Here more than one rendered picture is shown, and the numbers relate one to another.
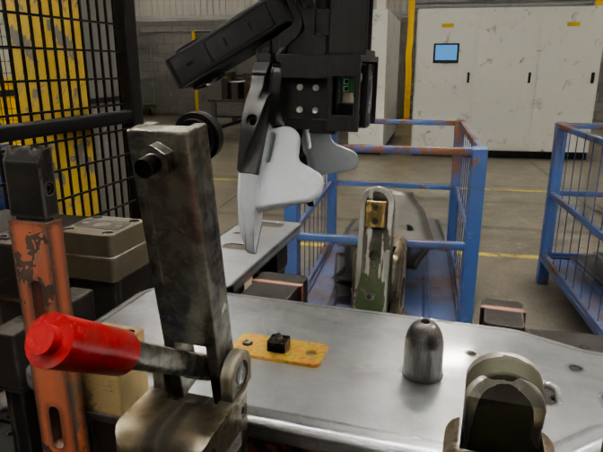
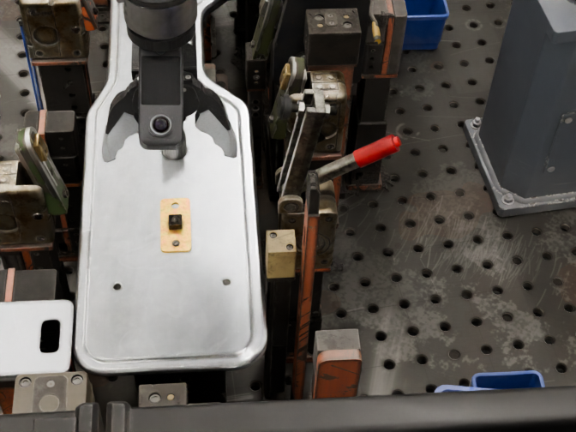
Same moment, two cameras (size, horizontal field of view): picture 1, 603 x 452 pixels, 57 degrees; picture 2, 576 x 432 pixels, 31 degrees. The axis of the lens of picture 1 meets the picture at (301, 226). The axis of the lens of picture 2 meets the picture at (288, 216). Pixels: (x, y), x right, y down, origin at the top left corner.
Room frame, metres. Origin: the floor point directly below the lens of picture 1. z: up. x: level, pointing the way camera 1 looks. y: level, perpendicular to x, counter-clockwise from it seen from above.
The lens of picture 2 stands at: (0.65, 0.81, 2.04)
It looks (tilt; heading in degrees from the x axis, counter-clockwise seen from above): 51 degrees down; 246
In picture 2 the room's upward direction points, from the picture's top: 3 degrees clockwise
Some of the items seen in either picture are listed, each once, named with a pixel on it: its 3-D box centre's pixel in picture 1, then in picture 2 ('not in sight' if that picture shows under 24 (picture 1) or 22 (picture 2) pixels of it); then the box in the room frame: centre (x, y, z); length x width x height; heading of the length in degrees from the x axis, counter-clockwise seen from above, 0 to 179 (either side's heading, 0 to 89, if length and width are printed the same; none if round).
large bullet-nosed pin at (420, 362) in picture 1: (423, 354); (174, 141); (0.41, -0.10, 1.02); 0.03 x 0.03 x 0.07
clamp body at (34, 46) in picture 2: not in sight; (65, 76); (0.49, -0.42, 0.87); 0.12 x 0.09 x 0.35; 163
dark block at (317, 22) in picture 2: not in sight; (323, 129); (0.17, -0.15, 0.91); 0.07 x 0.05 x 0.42; 163
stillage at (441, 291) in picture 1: (386, 221); not in sight; (2.76, -0.44, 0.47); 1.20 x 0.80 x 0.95; 168
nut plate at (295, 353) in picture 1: (278, 344); (175, 222); (0.45, 0.02, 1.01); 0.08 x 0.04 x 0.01; 73
